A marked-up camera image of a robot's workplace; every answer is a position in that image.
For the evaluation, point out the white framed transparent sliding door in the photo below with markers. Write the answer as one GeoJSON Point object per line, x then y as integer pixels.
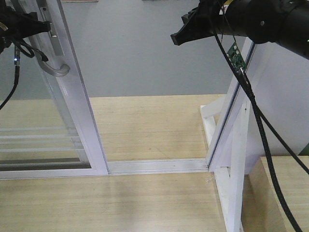
{"type": "Point", "coordinates": [47, 126]}

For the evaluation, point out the silver door handle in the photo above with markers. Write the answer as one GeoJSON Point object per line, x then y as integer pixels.
{"type": "Point", "coordinates": [51, 66]}

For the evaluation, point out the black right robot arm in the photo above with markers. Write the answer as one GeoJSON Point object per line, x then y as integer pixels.
{"type": "Point", "coordinates": [284, 22]}

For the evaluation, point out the white diagonal support brace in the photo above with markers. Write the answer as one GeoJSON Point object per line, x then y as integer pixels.
{"type": "Point", "coordinates": [225, 124]}

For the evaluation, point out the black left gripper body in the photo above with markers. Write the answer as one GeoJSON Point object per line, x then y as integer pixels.
{"type": "Point", "coordinates": [15, 26]}

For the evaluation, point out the green cloth bag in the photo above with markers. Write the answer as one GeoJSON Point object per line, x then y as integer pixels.
{"type": "Point", "coordinates": [305, 151]}

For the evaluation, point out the silver handle lock plate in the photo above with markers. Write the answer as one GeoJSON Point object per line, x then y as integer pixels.
{"type": "Point", "coordinates": [52, 33]}

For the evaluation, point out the silver bottom door track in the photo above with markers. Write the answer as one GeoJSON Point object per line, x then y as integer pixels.
{"type": "Point", "coordinates": [163, 166]}

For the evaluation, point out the green circuit board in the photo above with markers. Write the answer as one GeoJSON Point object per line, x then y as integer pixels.
{"type": "Point", "coordinates": [236, 58]}

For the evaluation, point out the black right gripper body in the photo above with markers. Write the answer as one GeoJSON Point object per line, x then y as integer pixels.
{"type": "Point", "coordinates": [201, 22]}

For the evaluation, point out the light wooden block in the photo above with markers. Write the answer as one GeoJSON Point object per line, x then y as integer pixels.
{"type": "Point", "coordinates": [261, 211]}

